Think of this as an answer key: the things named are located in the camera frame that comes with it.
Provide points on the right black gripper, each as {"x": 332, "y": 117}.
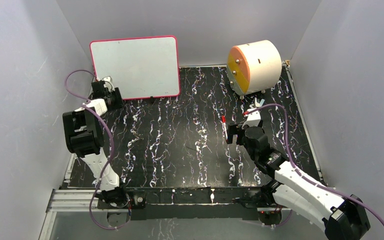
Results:
{"x": 235, "y": 129}

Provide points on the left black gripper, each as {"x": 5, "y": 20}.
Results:
{"x": 116, "y": 93}

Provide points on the white marker pen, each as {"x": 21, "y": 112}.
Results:
{"x": 225, "y": 131}

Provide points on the pink framed whiteboard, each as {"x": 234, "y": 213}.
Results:
{"x": 141, "y": 68}

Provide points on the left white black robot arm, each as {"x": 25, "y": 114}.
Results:
{"x": 84, "y": 137}

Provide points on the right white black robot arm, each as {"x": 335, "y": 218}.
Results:
{"x": 340, "y": 218}

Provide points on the small white clip object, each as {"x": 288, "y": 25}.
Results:
{"x": 258, "y": 102}

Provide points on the cream cylinder with orange face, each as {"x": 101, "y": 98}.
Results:
{"x": 253, "y": 67}

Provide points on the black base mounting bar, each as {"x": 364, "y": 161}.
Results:
{"x": 246, "y": 203}

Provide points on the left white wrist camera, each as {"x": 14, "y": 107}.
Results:
{"x": 108, "y": 80}

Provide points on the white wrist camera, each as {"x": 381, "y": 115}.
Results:
{"x": 252, "y": 118}
{"x": 108, "y": 80}

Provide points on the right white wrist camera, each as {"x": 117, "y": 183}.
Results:
{"x": 252, "y": 118}

